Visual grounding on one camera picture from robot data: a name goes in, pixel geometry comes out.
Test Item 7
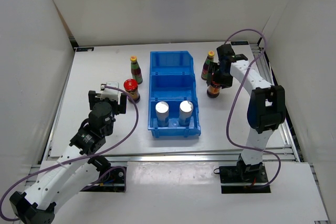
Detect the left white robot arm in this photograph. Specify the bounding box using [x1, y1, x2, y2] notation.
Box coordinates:
[9, 89, 127, 223]

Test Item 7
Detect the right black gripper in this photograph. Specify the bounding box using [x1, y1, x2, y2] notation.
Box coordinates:
[206, 62, 234, 89]

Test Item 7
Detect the tall sauce bottle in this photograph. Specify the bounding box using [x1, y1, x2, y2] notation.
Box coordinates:
[201, 50, 215, 80]
[130, 56, 143, 84]

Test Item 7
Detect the black table label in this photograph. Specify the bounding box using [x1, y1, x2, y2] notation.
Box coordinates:
[230, 41, 249, 46]
[76, 47, 94, 52]

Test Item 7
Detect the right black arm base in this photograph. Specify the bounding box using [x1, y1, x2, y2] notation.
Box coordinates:
[213, 161, 271, 194]

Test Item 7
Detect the silver can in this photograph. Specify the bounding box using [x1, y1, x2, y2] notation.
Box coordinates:
[155, 101, 169, 127]
[178, 100, 194, 126]

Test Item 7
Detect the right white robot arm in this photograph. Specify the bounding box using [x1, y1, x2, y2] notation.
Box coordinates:
[207, 44, 286, 182]

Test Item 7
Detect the blue three-compartment plastic bin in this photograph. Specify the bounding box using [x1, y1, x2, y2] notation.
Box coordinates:
[148, 51, 201, 138]

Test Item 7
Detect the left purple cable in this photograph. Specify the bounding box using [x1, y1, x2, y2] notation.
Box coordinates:
[0, 85, 139, 221]

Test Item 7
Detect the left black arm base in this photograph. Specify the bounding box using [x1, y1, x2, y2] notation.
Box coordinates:
[81, 166, 127, 193]

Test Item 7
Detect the right black table label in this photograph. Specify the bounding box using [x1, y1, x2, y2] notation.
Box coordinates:
[230, 41, 249, 46]

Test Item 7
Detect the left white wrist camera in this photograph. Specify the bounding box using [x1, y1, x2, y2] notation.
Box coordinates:
[100, 81, 119, 102]

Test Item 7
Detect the red-lid sauce jar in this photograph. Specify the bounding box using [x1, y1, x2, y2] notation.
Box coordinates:
[207, 77, 222, 98]
[123, 79, 140, 103]

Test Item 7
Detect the left black table label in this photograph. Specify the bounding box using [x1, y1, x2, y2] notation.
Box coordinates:
[76, 47, 94, 52]

